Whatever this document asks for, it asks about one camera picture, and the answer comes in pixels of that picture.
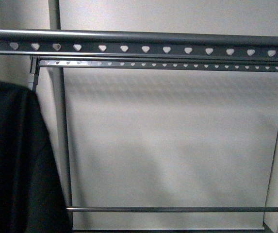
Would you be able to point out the grey left rack upright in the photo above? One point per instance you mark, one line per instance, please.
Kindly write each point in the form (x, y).
(59, 97)

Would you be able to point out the grey lower rack crossbar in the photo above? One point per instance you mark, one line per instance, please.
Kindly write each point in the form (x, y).
(174, 209)

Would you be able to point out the white projection screen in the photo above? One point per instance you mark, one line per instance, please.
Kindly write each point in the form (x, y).
(172, 138)

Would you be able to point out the grey perforated front rack rail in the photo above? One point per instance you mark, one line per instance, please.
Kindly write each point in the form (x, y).
(140, 45)

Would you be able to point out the black hanging garment left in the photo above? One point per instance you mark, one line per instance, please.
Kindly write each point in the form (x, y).
(31, 197)

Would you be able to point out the grey perforated rear rack rail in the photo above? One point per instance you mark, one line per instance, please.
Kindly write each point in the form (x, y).
(158, 66)

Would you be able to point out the grey perforated rack rail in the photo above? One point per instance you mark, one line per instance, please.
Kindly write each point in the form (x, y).
(158, 66)
(140, 45)

